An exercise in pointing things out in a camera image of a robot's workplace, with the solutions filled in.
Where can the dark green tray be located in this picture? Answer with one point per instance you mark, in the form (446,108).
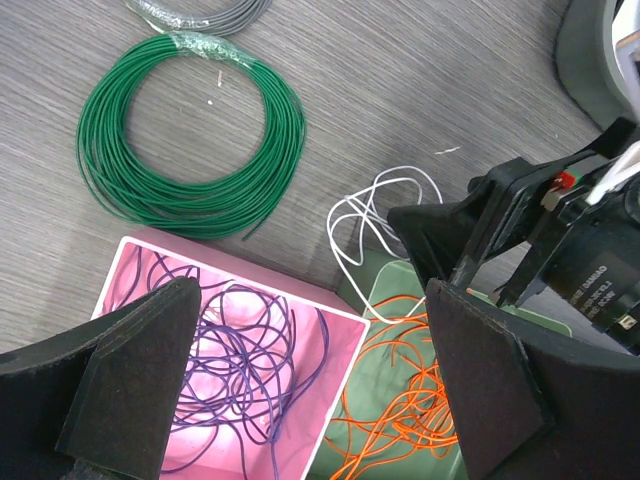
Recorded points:
(585,59)

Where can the pink box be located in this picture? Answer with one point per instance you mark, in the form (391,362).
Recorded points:
(268,361)

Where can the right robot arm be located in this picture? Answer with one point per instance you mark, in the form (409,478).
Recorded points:
(597,273)

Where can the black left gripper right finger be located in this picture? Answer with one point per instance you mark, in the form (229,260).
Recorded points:
(530,403)

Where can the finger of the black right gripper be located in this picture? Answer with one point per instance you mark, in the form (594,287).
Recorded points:
(434,236)

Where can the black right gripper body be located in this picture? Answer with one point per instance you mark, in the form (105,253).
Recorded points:
(543,205)

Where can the green box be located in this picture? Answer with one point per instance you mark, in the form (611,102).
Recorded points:
(393,420)

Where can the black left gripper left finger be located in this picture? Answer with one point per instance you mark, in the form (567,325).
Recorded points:
(97,401)

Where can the white square plate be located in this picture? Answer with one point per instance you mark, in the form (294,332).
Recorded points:
(625,50)

